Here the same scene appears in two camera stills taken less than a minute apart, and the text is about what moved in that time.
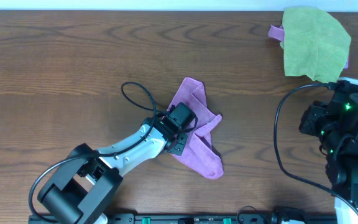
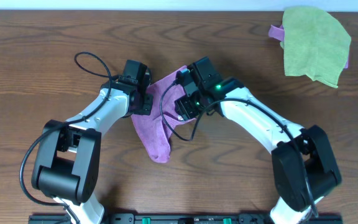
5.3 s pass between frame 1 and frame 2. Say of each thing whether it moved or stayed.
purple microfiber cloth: moved
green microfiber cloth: stayed
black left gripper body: moved
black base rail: stayed
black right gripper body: moved
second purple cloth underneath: stayed
